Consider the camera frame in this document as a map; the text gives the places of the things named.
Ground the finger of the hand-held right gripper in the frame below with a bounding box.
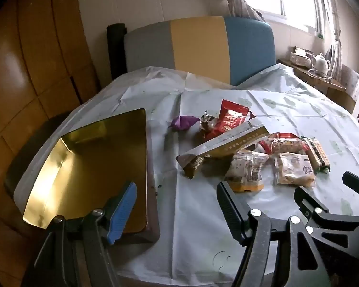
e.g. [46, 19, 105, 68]
[342, 171, 359, 198]
[294, 185, 359, 246]

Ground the white tissue box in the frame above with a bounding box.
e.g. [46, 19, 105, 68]
[290, 47, 314, 66]

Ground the black rolled mat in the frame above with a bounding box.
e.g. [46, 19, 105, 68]
[107, 23, 128, 81]

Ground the small brown snack packet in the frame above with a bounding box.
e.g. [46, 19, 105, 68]
[199, 111, 220, 139]

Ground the maroon box with gold lining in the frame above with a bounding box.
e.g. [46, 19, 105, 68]
[22, 108, 161, 243]

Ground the clear packet with orange base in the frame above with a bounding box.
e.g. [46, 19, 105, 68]
[224, 151, 270, 192]

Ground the long brown white snack packet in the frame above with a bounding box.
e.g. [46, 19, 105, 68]
[176, 118, 270, 180]

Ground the white teapot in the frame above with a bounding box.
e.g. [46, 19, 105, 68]
[314, 52, 331, 74]

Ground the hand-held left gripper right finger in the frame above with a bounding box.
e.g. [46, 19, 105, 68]
[216, 181, 331, 287]

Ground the clear pastry packet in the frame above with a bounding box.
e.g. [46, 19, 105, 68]
[272, 152, 317, 187]

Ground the wooden panelled wardrobe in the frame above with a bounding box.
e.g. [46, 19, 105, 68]
[0, 0, 108, 246]

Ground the rice bar with red ends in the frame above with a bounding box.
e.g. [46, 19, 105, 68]
[259, 132, 310, 156]

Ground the purple candy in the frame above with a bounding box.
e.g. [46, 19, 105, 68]
[169, 115, 199, 131]

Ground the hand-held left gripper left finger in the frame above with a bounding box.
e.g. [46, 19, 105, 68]
[22, 181, 138, 287]

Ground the wooden side table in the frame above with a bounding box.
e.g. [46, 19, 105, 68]
[277, 58, 356, 114]

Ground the large red snack packet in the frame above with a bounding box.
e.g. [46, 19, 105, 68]
[205, 99, 256, 140]

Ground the cereal bar with green ends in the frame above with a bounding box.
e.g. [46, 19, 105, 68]
[301, 137, 331, 174]

